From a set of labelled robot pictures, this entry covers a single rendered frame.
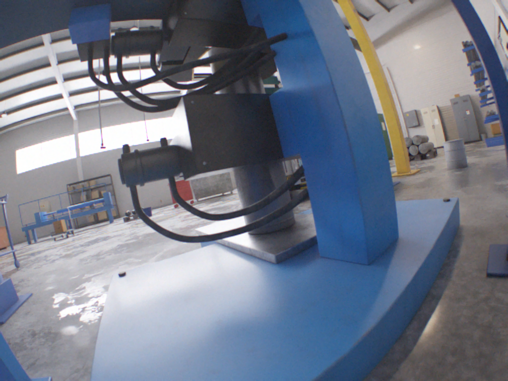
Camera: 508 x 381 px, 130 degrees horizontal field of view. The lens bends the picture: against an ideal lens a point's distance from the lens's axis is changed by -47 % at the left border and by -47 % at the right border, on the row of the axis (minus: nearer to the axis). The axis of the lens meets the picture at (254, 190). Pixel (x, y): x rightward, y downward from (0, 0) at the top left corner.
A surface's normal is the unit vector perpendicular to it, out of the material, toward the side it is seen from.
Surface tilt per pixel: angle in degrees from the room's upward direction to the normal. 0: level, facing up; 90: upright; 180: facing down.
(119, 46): 139
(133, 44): 131
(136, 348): 0
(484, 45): 90
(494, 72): 90
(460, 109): 90
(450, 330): 0
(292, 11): 90
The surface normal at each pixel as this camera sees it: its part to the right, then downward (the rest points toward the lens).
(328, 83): -0.84, 0.22
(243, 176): -0.61, 0.18
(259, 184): -0.15, 0.08
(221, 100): 0.50, -0.07
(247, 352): -0.22, -0.97
